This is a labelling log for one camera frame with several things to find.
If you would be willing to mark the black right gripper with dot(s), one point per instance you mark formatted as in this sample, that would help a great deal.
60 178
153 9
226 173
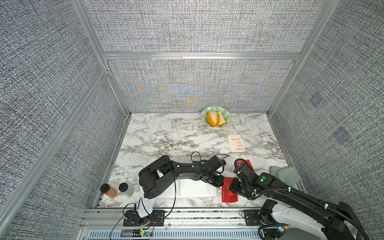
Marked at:
233 188

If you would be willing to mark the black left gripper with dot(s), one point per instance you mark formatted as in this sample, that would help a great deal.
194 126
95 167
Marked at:
220 182

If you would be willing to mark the large red card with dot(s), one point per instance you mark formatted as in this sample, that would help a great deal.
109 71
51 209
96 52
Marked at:
227 195

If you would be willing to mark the white photo album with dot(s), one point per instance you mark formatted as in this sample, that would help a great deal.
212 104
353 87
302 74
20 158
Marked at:
189 189

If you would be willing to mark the small red card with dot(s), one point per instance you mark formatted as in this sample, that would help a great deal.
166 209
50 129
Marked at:
250 164

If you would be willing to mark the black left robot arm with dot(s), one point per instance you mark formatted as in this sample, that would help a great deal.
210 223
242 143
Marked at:
164 172

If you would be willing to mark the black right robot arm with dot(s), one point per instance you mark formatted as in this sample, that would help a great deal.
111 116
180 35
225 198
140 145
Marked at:
287 207

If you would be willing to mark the pink card red characters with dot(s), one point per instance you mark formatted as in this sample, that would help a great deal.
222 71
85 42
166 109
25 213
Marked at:
236 144

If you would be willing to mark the green knitted cloth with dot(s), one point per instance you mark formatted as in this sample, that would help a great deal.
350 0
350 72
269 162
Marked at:
287 175

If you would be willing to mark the small bread slice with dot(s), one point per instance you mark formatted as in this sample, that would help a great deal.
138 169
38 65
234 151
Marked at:
222 120

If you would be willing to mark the large orange bread roll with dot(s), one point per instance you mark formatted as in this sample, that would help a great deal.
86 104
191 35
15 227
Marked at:
213 118

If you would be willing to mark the light green wavy bowl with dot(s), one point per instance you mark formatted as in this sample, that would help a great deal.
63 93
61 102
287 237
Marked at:
225 112

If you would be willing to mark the brown cup black lid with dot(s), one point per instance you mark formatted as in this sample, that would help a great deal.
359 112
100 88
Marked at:
109 191

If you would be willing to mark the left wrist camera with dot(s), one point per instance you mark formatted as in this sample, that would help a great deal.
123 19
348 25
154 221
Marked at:
217 165

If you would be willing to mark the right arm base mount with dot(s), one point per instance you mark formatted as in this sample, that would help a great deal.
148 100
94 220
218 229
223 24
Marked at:
269 228

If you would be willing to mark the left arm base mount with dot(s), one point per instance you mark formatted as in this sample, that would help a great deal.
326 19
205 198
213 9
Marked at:
132 219

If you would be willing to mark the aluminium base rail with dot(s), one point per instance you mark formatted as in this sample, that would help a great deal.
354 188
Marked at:
180 224

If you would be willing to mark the aluminium enclosure frame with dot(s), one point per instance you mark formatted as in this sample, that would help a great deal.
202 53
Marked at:
24 188

